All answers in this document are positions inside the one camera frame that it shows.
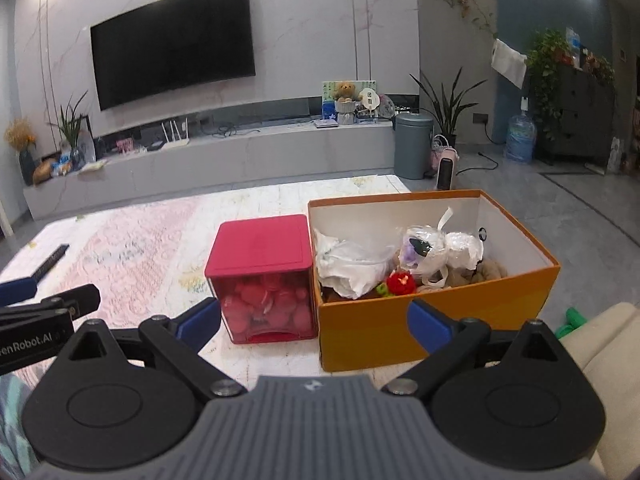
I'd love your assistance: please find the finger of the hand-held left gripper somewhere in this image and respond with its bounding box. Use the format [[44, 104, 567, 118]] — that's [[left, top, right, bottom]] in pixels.
[[0, 277, 39, 307], [0, 283, 101, 319]]

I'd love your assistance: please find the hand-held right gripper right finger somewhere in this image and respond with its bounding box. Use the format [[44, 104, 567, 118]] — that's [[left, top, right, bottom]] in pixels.
[[383, 298, 582, 397]]

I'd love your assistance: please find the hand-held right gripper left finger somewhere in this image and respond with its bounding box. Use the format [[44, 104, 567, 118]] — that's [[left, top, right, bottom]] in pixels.
[[54, 297, 248, 399]]

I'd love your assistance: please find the orange cardboard box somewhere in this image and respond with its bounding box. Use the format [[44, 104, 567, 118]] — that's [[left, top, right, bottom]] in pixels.
[[307, 189, 561, 374]]

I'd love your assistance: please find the small red crocheted toy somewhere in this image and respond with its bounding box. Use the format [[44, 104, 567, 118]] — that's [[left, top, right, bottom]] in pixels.
[[377, 269, 417, 296]]

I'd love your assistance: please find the clear plastic bag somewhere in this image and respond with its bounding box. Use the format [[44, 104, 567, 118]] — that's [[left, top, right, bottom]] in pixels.
[[399, 207, 486, 289]]

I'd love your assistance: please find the brown teddy bear plush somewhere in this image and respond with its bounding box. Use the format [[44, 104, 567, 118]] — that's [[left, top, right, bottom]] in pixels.
[[444, 257, 509, 286]]

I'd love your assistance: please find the white plastic bag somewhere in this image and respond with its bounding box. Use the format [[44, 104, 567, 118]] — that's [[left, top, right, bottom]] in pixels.
[[314, 229, 396, 301]]

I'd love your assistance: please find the black remote control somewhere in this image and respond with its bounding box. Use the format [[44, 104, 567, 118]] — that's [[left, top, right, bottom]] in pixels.
[[29, 243, 70, 281]]

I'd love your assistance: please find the person's patterned clothing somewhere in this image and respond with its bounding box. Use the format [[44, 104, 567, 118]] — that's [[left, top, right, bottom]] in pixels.
[[0, 374, 41, 480]]

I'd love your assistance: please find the red plastic storage box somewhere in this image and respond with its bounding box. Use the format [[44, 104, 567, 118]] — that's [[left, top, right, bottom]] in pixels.
[[203, 213, 319, 345]]

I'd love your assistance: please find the snack bags pile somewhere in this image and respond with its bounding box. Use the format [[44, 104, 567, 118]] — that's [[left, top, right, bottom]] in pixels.
[[32, 154, 74, 184]]

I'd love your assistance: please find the green dumbbell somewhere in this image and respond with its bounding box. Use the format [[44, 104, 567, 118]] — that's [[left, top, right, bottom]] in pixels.
[[554, 307, 589, 339]]

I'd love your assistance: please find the vase with dried flowers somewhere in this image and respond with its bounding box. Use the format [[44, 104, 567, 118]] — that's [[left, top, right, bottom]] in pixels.
[[4, 118, 39, 186]]

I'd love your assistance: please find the pink white space heater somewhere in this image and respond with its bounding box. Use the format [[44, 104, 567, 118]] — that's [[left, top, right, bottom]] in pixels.
[[436, 147, 460, 191]]

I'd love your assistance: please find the grey television console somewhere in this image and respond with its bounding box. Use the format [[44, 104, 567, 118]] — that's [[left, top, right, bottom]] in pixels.
[[23, 119, 401, 221]]

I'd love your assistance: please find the green plant in glass vase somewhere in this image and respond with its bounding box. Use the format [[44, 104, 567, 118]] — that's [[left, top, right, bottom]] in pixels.
[[47, 90, 91, 171]]

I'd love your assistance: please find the grey trash can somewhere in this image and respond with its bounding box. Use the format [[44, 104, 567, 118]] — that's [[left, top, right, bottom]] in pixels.
[[393, 112, 435, 181]]

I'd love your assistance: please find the white router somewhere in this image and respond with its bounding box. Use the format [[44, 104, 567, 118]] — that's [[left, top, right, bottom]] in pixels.
[[144, 117, 190, 151]]

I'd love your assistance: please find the beige sofa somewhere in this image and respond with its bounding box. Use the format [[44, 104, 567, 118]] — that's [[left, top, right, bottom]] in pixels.
[[557, 302, 640, 480]]

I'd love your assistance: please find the blue water jug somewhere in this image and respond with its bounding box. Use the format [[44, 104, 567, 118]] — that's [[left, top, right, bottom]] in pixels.
[[504, 97, 539, 165]]

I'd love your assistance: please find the potted long-leaf plant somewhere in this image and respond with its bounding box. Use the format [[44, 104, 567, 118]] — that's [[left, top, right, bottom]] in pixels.
[[409, 67, 489, 146]]

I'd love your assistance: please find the white round hand fan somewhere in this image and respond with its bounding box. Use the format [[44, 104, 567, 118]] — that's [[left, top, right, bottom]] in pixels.
[[361, 87, 397, 121]]

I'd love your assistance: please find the small teddy bear in basket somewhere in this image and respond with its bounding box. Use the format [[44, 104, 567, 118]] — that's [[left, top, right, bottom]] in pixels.
[[333, 81, 357, 125]]

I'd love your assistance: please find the dark drawer cabinet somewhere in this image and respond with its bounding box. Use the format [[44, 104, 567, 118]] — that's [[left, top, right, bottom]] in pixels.
[[537, 64, 616, 166]]

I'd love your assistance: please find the white hanging towel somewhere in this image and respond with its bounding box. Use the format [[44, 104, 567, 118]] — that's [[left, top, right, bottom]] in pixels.
[[489, 38, 529, 86]]

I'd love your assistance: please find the leafy green cabinet plant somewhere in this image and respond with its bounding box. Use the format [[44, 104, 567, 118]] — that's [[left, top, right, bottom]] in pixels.
[[524, 29, 576, 141]]

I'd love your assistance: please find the pink wire basket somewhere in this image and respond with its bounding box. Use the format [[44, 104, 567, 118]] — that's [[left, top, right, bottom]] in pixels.
[[431, 134, 454, 161]]

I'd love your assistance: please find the black wall television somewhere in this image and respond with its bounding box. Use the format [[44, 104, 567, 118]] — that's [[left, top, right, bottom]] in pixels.
[[89, 0, 257, 112]]

